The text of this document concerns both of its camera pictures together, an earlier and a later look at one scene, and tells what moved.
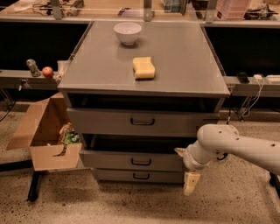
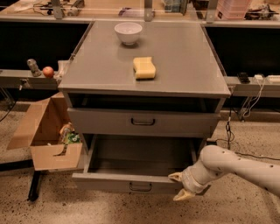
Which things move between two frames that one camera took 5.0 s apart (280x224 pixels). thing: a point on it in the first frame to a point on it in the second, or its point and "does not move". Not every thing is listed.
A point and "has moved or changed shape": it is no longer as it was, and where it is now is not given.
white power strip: [276, 78] does not move
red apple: [47, 71] does not move
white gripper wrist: [189, 160] to [189, 181]
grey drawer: [129, 152] has moved or changed shape
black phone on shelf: [243, 77] does not move
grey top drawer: [141, 122] does not move
